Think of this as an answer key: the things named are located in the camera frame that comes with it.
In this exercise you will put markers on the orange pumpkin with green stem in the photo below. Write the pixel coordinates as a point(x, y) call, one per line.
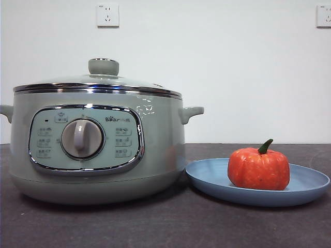
point(256, 170)

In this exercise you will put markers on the pale green electric steamer pot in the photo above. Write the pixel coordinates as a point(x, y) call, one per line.
point(160, 144)

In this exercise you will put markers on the white wall socket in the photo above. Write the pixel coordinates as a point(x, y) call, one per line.
point(325, 16)
point(108, 15)

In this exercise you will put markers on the blue round plate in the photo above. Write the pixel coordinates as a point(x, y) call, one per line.
point(207, 175)

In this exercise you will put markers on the glass lid with green knob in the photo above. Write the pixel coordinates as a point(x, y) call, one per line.
point(103, 67)

